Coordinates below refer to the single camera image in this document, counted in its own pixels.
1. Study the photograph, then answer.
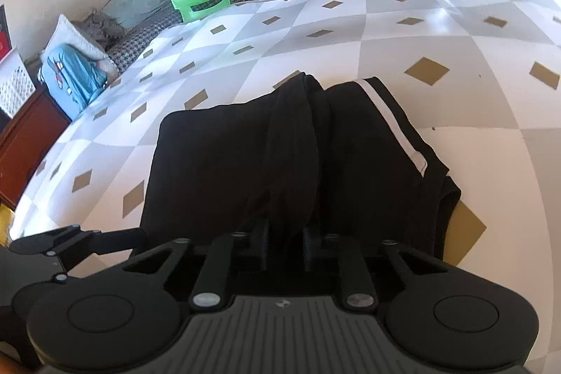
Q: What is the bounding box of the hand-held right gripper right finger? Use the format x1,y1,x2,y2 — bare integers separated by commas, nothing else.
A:
302,225,457,310

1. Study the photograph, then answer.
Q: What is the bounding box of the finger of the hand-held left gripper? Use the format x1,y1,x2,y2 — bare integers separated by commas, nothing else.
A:
9,225,148,274

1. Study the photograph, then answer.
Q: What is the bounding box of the grey crumpled cloth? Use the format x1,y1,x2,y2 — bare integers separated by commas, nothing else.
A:
72,8,127,50

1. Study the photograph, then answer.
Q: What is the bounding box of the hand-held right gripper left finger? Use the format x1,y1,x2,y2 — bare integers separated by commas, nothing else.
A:
123,217,270,311

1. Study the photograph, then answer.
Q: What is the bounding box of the white perforated basket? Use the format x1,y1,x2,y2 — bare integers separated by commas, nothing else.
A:
0,50,36,118

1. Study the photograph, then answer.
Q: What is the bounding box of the blue printed garment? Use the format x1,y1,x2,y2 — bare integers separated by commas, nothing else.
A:
39,43,108,121

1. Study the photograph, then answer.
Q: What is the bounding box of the pale pillow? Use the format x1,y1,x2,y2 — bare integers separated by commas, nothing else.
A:
40,14,119,79

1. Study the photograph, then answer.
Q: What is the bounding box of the brown wooden cabinet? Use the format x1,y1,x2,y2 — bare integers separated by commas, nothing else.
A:
0,87,73,208

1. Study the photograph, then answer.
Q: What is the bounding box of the black t-shirt red print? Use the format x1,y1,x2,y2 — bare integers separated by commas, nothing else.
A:
139,73,462,274

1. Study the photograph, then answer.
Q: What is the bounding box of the red black wall hanging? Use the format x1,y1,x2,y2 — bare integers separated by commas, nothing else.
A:
0,4,12,61

